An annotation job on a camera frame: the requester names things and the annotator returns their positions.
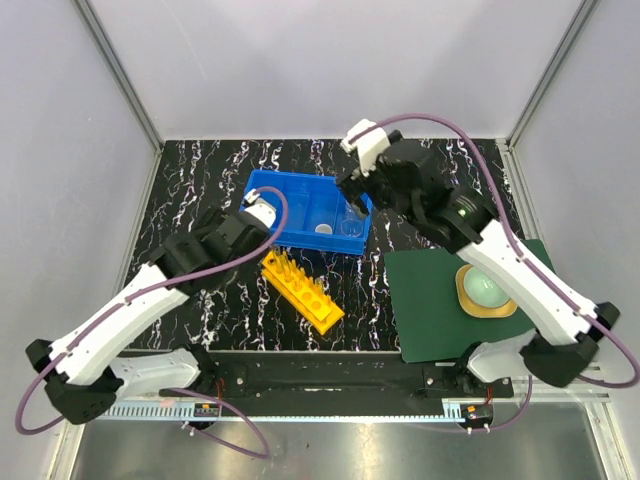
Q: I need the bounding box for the clear round flask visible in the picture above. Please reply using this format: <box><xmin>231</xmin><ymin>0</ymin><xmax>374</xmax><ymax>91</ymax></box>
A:
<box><xmin>340</xmin><ymin>218</ymin><xmax>364</xmax><ymax>238</ymax></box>

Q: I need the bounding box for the blue plastic compartment bin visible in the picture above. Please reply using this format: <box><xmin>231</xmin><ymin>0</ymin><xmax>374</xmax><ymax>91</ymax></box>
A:
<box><xmin>245</xmin><ymin>169</ymin><xmax>372</xmax><ymax>255</ymax></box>

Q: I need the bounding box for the white round cap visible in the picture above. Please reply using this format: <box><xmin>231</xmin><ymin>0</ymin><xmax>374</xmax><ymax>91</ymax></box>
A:
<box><xmin>315</xmin><ymin>223</ymin><xmax>333</xmax><ymax>235</ymax></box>

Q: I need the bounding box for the yellow test tube rack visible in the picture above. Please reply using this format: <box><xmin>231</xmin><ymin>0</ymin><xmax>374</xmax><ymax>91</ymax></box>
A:
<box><xmin>262</xmin><ymin>249</ymin><xmax>345</xmax><ymax>335</ymax></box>

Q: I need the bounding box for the small clear vial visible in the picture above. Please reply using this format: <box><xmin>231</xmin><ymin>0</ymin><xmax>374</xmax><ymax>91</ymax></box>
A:
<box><xmin>344</xmin><ymin>204</ymin><xmax>359</xmax><ymax>221</ymax></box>

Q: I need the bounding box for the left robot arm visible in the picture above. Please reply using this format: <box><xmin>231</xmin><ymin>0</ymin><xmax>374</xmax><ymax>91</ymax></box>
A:
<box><xmin>26</xmin><ymin>200</ymin><xmax>276</xmax><ymax>425</ymax></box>

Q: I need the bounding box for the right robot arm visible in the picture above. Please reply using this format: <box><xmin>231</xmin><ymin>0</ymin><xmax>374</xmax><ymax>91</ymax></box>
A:
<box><xmin>336</xmin><ymin>128</ymin><xmax>619</xmax><ymax>397</ymax></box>

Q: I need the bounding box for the pale green bowl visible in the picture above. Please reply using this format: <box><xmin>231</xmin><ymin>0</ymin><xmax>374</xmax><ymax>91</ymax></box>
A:
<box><xmin>463</xmin><ymin>267</ymin><xmax>510</xmax><ymax>309</ymax></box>

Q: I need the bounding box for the green mat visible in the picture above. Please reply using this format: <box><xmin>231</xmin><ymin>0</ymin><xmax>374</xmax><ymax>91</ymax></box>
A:
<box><xmin>384</xmin><ymin>248</ymin><xmax>533</xmax><ymax>363</ymax></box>

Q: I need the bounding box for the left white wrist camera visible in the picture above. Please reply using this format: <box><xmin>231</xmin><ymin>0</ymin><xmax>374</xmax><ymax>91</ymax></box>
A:
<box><xmin>242</xmin><ymin>189</ymin><xmax>277</xmax><ymax>228</ymax></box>

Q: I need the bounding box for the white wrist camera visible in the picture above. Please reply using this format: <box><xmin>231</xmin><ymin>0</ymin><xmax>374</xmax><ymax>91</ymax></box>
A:
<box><xmin>242</xmin><ymin>189</ymin><xmax>277</xmax><ymax>228</ymax></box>
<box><xmin>340</xmin><ymin>119</ymin><xmax>391</xmax><ymax>177</ymax></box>

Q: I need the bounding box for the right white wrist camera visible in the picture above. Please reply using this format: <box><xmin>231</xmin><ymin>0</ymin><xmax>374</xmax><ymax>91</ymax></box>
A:
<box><xmin>340</xmin><ymin>119</ymin><xmax>391</xmax><ymax>177</ymax></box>

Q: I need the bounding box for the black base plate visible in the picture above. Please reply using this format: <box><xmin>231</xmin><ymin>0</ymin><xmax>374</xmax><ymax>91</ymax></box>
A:
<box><xmin>149</xmin><ymin>349</ymin><xmax>515</xmax><ymax>401</ymax></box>

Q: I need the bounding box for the aluminium frame rail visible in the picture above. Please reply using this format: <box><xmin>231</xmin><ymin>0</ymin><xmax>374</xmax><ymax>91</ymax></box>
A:
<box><xmin>69</xmin><ymin>0</ymin><xmax>164</xmax><ymax>151</ymax></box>

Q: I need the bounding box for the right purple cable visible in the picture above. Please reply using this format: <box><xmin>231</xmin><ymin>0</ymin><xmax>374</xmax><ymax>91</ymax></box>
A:
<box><xmin>349</xmin><ymin>113</ymin><xmax>640</xmax><ymax>434</ymax></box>

